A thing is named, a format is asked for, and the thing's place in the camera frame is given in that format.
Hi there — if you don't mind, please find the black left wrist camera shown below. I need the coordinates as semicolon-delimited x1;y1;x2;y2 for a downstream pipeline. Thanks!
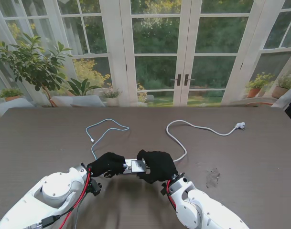
90;178;103;197

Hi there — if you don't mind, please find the flowering plant in white pot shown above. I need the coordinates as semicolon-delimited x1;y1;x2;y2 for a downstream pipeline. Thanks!
101;87;123;107

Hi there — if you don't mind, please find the small bushy potted plant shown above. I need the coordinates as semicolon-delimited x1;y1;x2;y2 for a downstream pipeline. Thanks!
0;87;25;102

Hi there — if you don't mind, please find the grey charger adapter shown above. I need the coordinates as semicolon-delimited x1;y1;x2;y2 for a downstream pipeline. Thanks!
130;159;148;173

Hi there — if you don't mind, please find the white power strip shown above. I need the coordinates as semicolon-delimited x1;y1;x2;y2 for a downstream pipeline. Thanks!
121;158;151;176

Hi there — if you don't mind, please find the white glass door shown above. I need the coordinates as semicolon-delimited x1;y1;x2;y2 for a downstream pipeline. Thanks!
119;0;187;107
183;0;268;107

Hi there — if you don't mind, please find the plant in terracotta pot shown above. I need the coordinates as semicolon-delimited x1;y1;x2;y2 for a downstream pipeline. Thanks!
245;72;275;99

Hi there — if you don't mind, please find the plant in tan pot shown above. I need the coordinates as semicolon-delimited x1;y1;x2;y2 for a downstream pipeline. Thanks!
271;72;291;99

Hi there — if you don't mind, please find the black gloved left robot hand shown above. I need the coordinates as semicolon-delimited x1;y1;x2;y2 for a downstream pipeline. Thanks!
86;152;126;178

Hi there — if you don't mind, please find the light blue USB cable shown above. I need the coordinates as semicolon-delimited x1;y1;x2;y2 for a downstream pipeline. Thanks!
86;118;130;162

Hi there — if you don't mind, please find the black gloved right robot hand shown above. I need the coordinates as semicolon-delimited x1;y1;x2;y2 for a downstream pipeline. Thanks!
136;149;180;185

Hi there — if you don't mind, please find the tall leafy green plant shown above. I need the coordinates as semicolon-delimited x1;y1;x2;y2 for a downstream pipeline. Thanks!
0;33;73;107

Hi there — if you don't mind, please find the dark door handle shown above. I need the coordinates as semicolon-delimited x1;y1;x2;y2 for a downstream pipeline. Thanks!
183;73;196;85
170;73;182;85

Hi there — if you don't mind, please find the white planter box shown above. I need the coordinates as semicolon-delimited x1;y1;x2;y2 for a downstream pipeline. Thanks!
51;94;107;107

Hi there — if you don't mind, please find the white power cord with plug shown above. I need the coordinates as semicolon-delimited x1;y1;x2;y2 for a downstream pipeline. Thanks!
166;120;247;163

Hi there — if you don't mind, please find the broad leaf green plant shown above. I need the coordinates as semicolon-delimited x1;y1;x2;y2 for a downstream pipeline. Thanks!
66;77;102;96

